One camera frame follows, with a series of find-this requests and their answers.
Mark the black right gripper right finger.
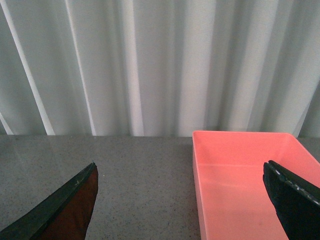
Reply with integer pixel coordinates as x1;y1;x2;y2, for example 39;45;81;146
262;160;320;240

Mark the pink plastic tray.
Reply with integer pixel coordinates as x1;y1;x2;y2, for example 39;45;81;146
192;130;320;240

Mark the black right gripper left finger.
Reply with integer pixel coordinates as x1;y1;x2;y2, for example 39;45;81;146
0;162;98;240

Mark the white pleated curtain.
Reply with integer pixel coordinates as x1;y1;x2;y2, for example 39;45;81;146
0;0;320;137

